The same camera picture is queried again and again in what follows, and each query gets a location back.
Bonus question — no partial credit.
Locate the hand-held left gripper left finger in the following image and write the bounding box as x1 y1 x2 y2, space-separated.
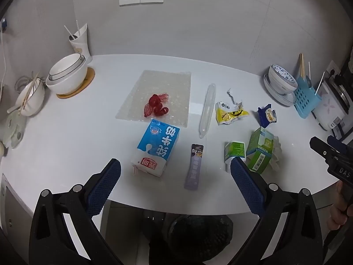
29 158 124 265

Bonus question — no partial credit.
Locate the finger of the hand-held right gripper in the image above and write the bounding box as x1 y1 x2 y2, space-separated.
309 136 335 166
327 135 353 155

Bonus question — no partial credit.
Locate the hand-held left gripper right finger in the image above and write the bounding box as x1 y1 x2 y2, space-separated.
229 157 331 265

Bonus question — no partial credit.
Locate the small green and white carton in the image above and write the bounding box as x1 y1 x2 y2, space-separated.
224 141 246 173

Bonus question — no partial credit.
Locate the yellow snack wrapper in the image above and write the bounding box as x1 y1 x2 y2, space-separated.
215 88 249 126

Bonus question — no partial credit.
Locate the black trash bin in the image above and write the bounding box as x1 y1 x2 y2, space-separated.
142 214 235 265

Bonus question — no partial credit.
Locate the red mesh net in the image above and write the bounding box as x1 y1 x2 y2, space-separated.
143 92 170 118

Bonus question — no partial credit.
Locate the clear bubble wrap sheet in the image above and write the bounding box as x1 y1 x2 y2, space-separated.
114 70 192 129

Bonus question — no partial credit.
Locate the person's right hand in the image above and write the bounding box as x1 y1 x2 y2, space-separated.
329 182 353 230

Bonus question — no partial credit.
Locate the green cardboard box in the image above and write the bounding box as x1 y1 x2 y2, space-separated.
245 127 275 174

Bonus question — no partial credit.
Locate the white floral appliance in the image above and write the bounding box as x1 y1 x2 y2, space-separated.
312 81 345 131

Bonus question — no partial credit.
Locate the crumpled white plastic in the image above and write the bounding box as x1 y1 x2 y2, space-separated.
269 135 284 170

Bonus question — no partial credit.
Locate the blue plastic cutlery drainer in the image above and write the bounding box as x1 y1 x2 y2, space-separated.
293 77 323 119

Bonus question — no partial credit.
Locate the purple sachet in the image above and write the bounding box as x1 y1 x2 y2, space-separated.
184 144 205 191

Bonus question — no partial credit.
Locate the black appliance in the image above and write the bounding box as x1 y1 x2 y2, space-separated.
333 61 353 111

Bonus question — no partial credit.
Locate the blue and white milk carton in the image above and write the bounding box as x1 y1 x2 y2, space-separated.
132 119 180 178

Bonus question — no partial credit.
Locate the dark blue snack wrapper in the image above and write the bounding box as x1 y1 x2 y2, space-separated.
258 103 277 129

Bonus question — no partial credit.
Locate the blue patterned plate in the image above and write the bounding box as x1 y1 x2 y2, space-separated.
263 73 297 107

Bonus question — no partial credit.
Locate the blue patterned white bowl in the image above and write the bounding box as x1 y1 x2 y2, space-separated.
268 64 299 94

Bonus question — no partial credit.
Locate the clear plastic tube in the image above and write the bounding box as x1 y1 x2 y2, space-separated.
199 83 216 139

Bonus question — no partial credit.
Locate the grey cabinet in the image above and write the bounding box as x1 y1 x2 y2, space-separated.
0 173 34 254

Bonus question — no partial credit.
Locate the round wooden coaster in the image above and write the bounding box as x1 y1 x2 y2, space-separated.
56 67 96 98

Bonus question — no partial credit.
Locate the large white bowl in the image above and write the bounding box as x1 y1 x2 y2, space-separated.
45 58 88 95

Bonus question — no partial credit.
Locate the white bowl holding chopsticks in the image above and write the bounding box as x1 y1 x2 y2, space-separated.
15 78 45 116

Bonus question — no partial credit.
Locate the pair of wooden chopsticks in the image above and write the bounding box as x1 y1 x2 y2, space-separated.
19 73 40 114

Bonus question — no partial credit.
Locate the white bowl black rim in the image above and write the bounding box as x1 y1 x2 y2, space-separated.
48 53 86 82

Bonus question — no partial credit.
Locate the tall white cup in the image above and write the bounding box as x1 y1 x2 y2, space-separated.
69 23 93 62

